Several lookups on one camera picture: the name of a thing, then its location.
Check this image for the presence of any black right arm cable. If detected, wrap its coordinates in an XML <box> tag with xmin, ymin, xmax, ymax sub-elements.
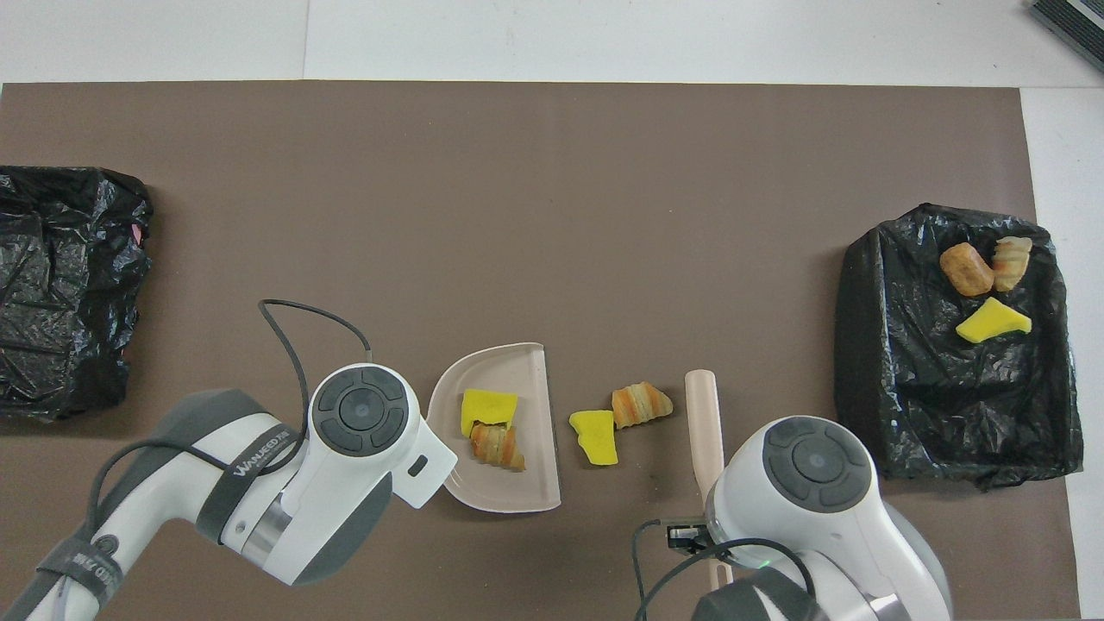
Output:
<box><xmin>631</xmin><ymin>517</ymin><xmax>817</xmax><ymax>621</ymax></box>

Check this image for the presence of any beige hand brush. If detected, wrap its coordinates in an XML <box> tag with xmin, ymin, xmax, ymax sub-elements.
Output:
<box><xmin>684</xmin><ymin>368</ymin><xmax>736</xmax><ymax>589</ymax></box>

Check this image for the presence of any brown bread roll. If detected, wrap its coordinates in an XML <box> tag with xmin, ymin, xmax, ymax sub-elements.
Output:
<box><xmin>939</xmin><ymin>242</ymin><xmax>995</xmax><ymax>298</ymax></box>

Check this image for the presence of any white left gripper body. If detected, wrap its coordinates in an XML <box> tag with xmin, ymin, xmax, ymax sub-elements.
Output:
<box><xmin>392</xmin><ymin>417</ymin><xmax>460</xmax><ymax>510</ymax></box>

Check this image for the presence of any orange striped croissant piece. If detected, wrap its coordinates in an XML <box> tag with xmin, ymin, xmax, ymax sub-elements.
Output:
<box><xmin>611</xmin><ymin>380</ymin><xmax>674</xmax><ymax>430</ymax></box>
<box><xmin>469</xmin><ymin>422</ymin><xmax>527</xmax><ymax>473</ymax></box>

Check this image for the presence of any yellow sponge piece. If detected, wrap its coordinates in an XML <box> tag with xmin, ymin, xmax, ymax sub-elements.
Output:
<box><xmin>955</xmin><ymin>297</ymin><xmax>1033</xmax><ymax>345</ymax></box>
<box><xmin>568</xmin><ymin>409</ymin><xmax>620</xmax><ymax>467</ymax></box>
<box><xmin>460</xmin><ymin>388</ymin><xmax>520</xmax><ymax>439</ymax></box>

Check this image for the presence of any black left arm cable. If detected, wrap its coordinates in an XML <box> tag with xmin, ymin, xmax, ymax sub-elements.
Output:
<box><xmin>85</xmin><ymin>298</ymin><xmax>373</xmax><ymax>540</ymax></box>

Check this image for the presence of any pale beige croissant piece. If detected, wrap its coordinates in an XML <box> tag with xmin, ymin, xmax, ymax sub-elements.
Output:
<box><xmin>992</xmin><ymin>235</ymin><xmax>1034</xmax><ymax>292</ymax></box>

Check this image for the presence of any brown table mat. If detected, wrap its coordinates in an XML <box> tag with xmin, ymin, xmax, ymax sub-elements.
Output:
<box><xmin>0</xmin><ymin>80</ymin><xmax>1082</xmax><ymax>621</ymax></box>

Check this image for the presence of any black bag lined bin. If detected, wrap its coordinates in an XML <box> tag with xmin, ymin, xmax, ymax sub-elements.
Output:
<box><xmin>0</xmin><ymin>166</ymin><xmax>154</xmax><ymax>423</ymax></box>
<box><xmin>833</xmin><ymin>203</ymin><xmax>1085</xmax><ymax>492</ymax></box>

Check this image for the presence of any dark grey ribbed device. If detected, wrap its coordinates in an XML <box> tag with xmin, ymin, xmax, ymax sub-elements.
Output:
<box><xmin>1028</xmin><ymin>0</ymin><xmax>1104</xmax><ymax>74</ymax></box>

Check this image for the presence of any beige plastic dustpan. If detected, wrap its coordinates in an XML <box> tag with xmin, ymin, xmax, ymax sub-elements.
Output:
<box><xmin>426</xmin><ymin>342</ymin><xmax>562</xmax><ymax>515</ymax></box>

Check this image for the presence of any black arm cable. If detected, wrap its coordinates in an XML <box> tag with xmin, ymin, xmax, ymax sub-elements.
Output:
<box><xmin>631</xmin><ymin>517</ymin><xmax>817</xmax><ymax>621</ymax></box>
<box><xmin>85</xmin><ymin>298</ymin><xmax>373</xmax><ymax>540</ymax></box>

